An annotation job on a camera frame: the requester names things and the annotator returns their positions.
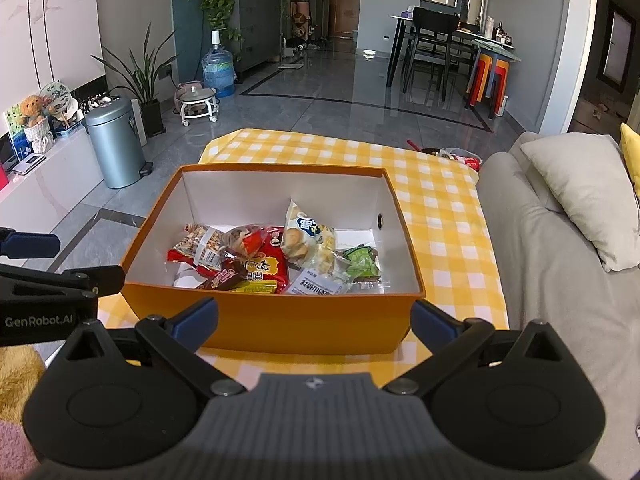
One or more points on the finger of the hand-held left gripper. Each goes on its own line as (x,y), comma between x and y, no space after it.
(30,246)
(65,282)

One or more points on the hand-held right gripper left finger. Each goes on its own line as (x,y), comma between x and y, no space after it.
(195,317)

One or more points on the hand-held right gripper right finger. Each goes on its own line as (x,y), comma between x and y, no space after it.
(432,322)

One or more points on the dark red bar packet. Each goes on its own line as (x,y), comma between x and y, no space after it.
(225,277)

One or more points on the yellow snack packet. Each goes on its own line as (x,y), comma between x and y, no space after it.
(255,287)

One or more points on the beige lattice print snack packet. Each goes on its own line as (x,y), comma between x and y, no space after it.
(200,247)

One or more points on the red snack packet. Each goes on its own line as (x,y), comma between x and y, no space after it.
(270,265)

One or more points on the clear packet of green snack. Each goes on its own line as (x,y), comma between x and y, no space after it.
(360,260)

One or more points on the orange cardboard box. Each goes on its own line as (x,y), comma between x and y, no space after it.
(300,325)

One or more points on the white spicy strip packet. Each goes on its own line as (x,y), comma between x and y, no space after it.
(315,285)

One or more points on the pale green chip bag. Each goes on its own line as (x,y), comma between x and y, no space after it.
(305,240)

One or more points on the yellow fluffy cushion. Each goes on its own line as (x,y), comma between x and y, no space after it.
(17,385)

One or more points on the white low cabinet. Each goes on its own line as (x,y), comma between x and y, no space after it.
(55,175)

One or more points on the yellow checked tablecloth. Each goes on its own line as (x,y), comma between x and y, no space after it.
(440,210)

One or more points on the grey sofa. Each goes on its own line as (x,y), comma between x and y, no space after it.
(550,285)

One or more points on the grey pedal trash can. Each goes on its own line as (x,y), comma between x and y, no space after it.
(115,150)

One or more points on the pink fluffy rug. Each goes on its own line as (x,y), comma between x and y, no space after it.
(15,452)

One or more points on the brown teddy bear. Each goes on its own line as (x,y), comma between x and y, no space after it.
(35,110)

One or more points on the round printed paper fan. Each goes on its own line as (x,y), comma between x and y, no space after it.
(57,97)

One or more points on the red snack bag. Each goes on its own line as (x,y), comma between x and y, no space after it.
(462,159)

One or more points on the dark bowl with red chopsticks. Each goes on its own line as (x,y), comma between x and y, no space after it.
(427,150)

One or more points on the potted long-leaf plant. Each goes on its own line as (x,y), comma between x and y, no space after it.
(150,115)

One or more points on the grey pillow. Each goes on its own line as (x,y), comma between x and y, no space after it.
(585,195)

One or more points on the white rolling stool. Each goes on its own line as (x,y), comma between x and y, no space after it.
(197,97)

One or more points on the blue water bottle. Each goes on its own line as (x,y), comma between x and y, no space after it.
(218,72)

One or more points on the stacked coloured plastic stools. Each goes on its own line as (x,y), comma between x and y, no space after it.
(482,75)

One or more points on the yellow pillow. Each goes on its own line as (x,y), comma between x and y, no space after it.
(632,155)

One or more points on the dining table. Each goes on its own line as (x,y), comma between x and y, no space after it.
(475,35)

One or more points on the dark grey cabinet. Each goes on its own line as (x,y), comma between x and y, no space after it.
(257,30)

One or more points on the cluster of glass bottles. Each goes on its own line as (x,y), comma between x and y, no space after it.
(500,32)

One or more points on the black dining chair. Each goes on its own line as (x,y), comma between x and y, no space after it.
(435,22)

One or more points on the tissue box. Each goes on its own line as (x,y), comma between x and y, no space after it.
(407,11)

